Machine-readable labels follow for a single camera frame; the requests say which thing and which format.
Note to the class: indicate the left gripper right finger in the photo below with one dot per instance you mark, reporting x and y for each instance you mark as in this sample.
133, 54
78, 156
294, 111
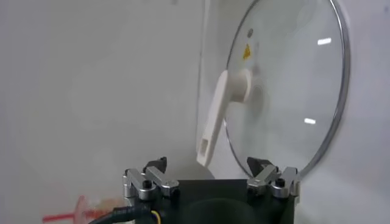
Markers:
268, 179

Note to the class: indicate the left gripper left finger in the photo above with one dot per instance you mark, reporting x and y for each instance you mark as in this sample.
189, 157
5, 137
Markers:
152, 179

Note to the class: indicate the milk tea plastic cup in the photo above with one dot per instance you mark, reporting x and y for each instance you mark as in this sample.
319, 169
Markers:
83, 207

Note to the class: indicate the red drinking straw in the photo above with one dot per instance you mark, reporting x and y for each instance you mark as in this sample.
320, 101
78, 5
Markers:
61, 217

